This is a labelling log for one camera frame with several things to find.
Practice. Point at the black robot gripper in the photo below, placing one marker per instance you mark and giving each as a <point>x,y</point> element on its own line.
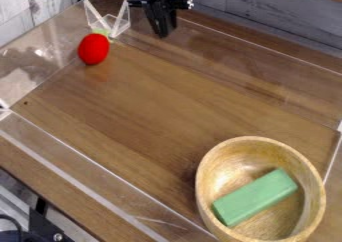
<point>161,16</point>

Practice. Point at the red plush strawberry toy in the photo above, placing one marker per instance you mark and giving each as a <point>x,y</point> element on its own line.
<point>94,47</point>

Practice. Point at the wooden bowl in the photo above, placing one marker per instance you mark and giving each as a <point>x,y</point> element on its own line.
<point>237,162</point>

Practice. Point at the green rectangular block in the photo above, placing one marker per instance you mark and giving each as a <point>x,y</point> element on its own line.
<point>254,197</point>

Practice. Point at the clear acrylic corner bracket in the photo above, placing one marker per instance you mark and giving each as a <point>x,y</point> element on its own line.
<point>110,25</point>

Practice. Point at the clear acrylic barrier wall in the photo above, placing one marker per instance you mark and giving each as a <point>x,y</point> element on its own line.
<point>106,139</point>

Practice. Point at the black metal clamp bracket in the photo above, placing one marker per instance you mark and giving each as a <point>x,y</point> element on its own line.
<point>43,230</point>

